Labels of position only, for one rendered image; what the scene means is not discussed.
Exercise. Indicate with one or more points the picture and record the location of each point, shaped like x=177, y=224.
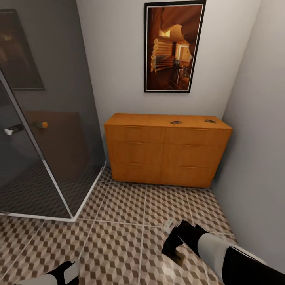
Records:
x=171, y=38

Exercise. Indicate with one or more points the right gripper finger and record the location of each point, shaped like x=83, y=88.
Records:
x=164, y=251

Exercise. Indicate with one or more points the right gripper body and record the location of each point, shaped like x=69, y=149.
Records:
x=170, y=244

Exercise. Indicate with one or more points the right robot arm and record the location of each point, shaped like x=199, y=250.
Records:
x=231, y=264

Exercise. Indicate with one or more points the cabinet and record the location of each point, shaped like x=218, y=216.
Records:
x=147, y=148

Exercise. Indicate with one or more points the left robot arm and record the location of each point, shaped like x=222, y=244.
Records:
x=65, y=274

